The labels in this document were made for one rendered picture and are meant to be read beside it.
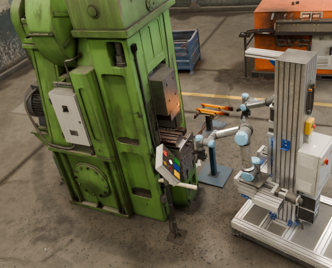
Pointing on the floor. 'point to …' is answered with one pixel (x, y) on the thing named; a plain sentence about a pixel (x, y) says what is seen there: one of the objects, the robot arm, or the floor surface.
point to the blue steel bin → (186, 48)
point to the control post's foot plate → (177, 236)
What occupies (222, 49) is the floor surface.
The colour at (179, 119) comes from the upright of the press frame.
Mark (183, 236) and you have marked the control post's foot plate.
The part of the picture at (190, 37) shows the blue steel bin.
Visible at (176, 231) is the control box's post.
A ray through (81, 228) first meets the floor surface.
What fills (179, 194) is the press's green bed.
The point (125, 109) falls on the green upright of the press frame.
